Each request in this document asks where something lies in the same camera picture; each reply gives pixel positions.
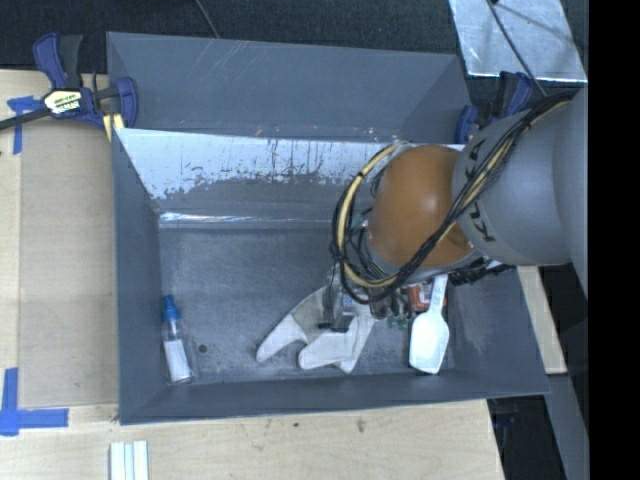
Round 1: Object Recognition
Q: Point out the grey metal bin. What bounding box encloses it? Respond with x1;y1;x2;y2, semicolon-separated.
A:
105;31;552;426

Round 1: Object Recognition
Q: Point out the clear spray bottle blue cap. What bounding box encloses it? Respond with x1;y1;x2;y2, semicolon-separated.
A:
159;294;195;385

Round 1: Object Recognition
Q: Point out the pale wood board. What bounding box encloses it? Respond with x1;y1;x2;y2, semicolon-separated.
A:
18;117;121;410

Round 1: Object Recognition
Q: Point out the black cylinder on white bracket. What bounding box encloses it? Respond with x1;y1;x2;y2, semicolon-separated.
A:
447;260;516;286

